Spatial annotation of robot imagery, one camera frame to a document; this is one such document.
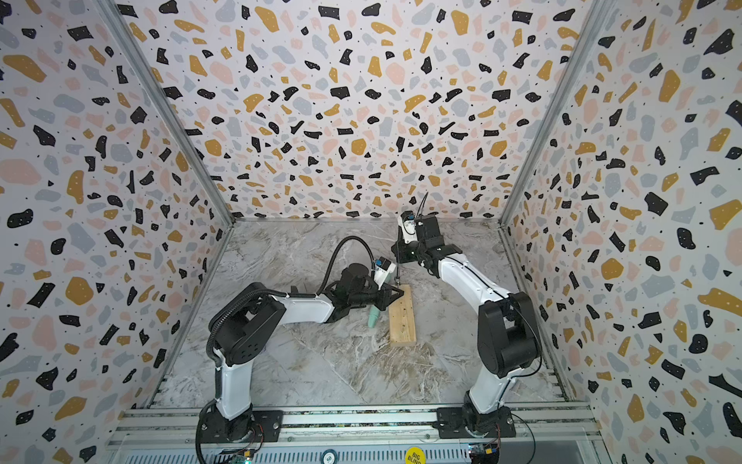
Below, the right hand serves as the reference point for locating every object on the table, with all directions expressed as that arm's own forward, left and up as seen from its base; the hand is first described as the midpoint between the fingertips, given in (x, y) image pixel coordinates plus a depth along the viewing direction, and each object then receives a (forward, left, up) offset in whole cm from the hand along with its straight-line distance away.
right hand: (398, 246), depth 90 cm
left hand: (-12, -4, -8) cm, 15 cm away
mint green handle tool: (-15, +8, -16) cm, 23 cm away
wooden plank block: (-18, -1, -15) cm, 23 cm away
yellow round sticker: (-51, -5, -18) cm, 55 cm away
